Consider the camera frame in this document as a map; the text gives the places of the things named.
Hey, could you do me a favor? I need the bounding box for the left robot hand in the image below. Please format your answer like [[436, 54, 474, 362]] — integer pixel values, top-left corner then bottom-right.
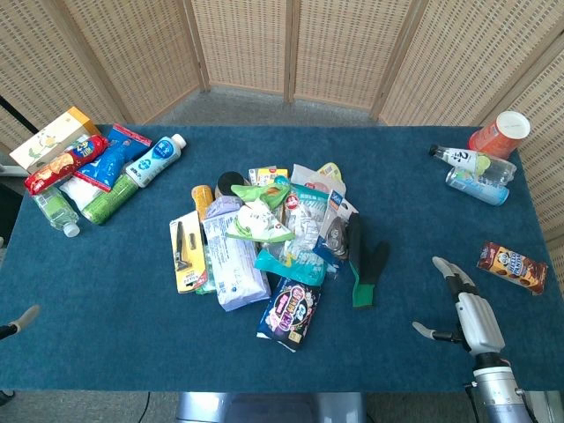
[[0, 304, 41, 341]]

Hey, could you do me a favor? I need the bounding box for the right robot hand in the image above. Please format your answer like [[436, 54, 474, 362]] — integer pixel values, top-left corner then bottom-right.
[[412, 256, 507, 357]]

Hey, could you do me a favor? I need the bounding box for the green white pouch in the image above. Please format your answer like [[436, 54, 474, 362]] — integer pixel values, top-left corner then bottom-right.
[[225, 198, 296, 244]]

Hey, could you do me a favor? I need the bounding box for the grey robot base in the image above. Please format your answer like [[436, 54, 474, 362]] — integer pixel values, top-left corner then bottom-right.
[[175, 391, 367, 423]]

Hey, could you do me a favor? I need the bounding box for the white plastic packet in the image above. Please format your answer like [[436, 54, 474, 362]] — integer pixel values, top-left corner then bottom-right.
[[58, 174, 103, 212]]

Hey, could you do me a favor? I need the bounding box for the brown cookie snack package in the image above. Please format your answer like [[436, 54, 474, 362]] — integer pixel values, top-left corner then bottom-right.
[[476, 241, 549, 296]]

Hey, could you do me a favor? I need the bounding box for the clear green label water bottle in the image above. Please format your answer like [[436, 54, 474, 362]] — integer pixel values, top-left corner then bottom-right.
[[31, 185, 82, 238]]

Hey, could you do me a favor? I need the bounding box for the black and green work glove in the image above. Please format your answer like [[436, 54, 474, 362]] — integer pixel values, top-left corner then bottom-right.
[[345, 212, 391, 308]]

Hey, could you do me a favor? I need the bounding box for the light blue beverage can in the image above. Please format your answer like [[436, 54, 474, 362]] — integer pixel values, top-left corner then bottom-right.
[[445, 167, 510, 207]]

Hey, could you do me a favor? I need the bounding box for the green beverage can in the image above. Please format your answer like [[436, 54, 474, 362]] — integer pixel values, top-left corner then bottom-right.
[[81, 174, 139, 226]]

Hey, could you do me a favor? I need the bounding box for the clear bottle with black cap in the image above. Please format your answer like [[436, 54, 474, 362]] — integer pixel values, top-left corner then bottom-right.
[[429, 144, 517, 182]]

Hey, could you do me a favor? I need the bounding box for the red snack tube package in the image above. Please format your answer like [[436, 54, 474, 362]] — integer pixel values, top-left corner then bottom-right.
[[24, 134, 109, 196]]

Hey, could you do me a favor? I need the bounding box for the carded mouse blister pack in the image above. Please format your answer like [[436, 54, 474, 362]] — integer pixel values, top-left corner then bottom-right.
[[311, 193, 360, 265]]

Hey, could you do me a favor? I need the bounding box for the yellow carded utility knife pack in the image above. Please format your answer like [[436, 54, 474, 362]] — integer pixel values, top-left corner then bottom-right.
[[168, 210, 209, 294]]

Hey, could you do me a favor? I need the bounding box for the white and yellow tissue box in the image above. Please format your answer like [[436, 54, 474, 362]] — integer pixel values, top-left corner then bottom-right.
[[9, 106, 101, 174]]

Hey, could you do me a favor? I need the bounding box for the orange paper cup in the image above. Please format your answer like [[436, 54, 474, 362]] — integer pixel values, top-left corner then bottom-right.
[[467, 110, 531, 159]]

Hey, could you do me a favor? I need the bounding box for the blue and red refill pouch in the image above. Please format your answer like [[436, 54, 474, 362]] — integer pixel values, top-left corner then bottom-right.
[[72, 123, 152, 193]]

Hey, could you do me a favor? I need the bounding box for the dark purple sanitary pad pack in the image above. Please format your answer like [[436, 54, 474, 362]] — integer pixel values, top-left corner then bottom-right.
[[256, 276, 323, 353]]

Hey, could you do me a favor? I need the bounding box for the teal plastic package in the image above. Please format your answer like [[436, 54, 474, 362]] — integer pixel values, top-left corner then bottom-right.
[[254, 247, 328, 286]]

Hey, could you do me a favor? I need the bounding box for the clear plastic wrapped item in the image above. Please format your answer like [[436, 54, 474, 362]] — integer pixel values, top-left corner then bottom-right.
[[281, 204, 327, 256]]

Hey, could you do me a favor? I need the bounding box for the teal interdental brush pack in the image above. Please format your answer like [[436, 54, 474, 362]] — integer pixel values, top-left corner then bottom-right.
[[286, 183, 331, 221]]

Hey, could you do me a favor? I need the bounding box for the blue felt table mat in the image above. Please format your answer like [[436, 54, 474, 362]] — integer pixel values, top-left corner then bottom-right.
[[0, 124, 564, 393]]

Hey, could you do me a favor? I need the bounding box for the white and blue milk bottle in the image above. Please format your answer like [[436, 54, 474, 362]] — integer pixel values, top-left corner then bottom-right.
[[125, 133, 188, 189]]

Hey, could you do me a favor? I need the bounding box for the white and pink snack pouch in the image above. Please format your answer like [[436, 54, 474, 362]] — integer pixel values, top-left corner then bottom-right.
[[290, 161, 347, 195]]

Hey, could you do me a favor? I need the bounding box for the yellow bottle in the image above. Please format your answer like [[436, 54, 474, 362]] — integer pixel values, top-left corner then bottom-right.
[[190, 184, 215, 221]]

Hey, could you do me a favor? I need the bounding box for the lavender wet wipes pack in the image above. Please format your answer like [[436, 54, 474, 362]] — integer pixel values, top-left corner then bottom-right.
[[201, 196, 272, 313]]

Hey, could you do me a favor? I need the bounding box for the black lidded round jar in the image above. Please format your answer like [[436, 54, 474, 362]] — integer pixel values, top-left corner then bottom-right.
[[214, 171, 251, 200]]

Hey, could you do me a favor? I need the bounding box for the green leaf shaped pouch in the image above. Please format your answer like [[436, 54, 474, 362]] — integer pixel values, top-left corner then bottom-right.
[[230, 176, 292, 211]]

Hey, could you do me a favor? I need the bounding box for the small yellow and white box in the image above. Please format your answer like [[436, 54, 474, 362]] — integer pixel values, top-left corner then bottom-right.
[[247, 166, 290, 187]]

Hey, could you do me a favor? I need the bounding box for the woven bamboo folding screen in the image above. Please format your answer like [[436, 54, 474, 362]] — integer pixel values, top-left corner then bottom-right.
[[0, 0, 564, 242]]

